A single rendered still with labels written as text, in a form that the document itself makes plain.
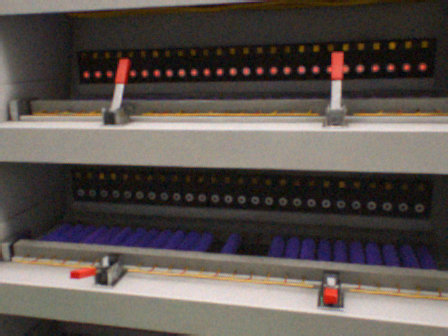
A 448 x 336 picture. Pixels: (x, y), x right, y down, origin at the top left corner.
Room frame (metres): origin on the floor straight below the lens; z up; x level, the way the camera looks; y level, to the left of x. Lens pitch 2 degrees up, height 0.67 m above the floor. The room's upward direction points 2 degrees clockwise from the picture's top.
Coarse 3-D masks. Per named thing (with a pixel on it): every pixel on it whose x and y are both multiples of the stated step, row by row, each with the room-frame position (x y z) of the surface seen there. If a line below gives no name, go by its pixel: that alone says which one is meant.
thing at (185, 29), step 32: (96, 32) 0.77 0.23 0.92; (128, 32) 0.76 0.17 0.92; (160, 32) 0.75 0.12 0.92; (192, 32) 0.73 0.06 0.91; (224, 32) 0.72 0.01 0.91; (256, 32) 0.71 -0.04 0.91; (288, 32) 0.70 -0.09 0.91; (320, 32) 0.69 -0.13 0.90; (352, 32) 0.68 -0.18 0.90; (384, 32) 0.67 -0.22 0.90; (416, 32) 0.66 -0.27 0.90; (64, 320) 0.78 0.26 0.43
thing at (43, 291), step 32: (0, 224) 0.63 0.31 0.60; (32, 224) 0.70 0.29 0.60; (320, 224) 0.66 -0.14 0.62; (352, 224) 0.65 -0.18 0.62; (384, 224) 0.64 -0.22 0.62; (416, 224) 0.63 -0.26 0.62; (0, 256) 0.64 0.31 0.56; (0, 288) 0.58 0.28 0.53; (32, 288) 0.57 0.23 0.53; (64, 288) 0.56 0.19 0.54; (96, 288) 0.55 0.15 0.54; (128, 288) 0.55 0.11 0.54; (160, 288) 0.55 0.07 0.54; (192, 288) 0.55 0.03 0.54; (224, 288) 0.54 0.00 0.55; (256, 288) 0.54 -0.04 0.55; (288, 288) 0.54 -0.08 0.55; (96, 320) 0.56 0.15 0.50; (128, 320) 0.55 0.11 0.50; (160, 320) 0.54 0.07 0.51; (192, 320) 0.53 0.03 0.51; (224, 320) 0.52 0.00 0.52; (256, 320) 0.51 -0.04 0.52; (288, 320) 0.50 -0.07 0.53; (320, 320) 0.49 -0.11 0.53; (352, 320) 0.48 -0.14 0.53; (384, 320) 0.47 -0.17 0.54; (416, 320) 0.47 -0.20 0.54
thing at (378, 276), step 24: (24, 240) 0.64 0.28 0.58; (48, 264) 0.60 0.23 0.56; (144, 264) 0.59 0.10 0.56; (168, 264) 0.58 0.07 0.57; (192, 264) 0.57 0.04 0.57; (216, 264) 0.57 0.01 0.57; (240, 264) 0.56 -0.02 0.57; (264, 264) 0.55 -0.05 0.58; (288, 264) 0.54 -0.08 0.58; (312, 264) 0.54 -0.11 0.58; (336, 264) 0.54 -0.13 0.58; (408, 288) 0.52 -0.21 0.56; (432, 288) 0.51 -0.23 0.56
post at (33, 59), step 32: (0, 32) 0.62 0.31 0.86; (32, 32) 0.68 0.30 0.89; (64, 32) 0.76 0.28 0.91; (0, 64) 0.62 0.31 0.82; (32, 64) 0.69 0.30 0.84; (64, 64) 0.76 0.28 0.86; (64, 96) 0.77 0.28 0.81; (0, 192) 0.63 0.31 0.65; (32, 192) 0.70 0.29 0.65; (64, 192) 0.78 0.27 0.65; (0, 320) 0.65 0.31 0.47; (32, 320) 0.72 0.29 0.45
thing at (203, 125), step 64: (128, 64) 0.58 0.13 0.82; (192, 64) 0.70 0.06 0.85; (256, 64) 0.68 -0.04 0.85; (320, 64) 0.66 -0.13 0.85; (384, 64) 0.64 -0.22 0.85; (0, 128) 0.58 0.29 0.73; (64, 128) 0.56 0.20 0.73; (128, 128) 0.54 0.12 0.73; (192, 128) 0.53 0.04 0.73; (256, 128) 0.51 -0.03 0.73; (320, 128) 0.50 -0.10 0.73; (384, 128) 0.49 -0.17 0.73
